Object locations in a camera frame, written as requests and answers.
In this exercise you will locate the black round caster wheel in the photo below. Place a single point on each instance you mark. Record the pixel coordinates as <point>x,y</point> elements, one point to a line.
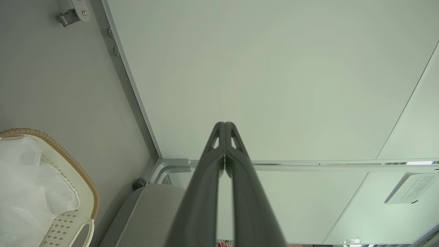
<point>139,184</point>

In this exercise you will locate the grey fabric sofa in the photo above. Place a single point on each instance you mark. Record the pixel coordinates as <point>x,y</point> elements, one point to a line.
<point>147,216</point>

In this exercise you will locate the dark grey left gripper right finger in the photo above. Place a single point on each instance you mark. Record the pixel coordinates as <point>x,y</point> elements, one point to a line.
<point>250,199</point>

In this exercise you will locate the grey bolt head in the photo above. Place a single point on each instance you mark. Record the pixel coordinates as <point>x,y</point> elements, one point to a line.
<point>116,51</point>
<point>110,32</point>

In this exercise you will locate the white garment in basket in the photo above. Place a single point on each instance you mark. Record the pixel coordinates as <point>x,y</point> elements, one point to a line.
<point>27,192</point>

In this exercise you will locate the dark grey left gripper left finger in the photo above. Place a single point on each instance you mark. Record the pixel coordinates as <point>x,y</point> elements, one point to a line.
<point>202,192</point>

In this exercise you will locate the woven laundry basket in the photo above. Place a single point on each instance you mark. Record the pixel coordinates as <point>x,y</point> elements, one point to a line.
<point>84,193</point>

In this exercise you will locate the grey metal partition leg tubes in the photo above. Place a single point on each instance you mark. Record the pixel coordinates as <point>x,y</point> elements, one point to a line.
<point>171,165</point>

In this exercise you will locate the white paper notice sheet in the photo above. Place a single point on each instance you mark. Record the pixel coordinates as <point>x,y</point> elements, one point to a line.
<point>411,188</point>

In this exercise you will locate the metal caster wheel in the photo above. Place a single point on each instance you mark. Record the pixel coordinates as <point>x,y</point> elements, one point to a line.
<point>81,8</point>

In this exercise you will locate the small black metal caster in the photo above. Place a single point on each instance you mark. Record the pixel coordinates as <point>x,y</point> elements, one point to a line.
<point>67,17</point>

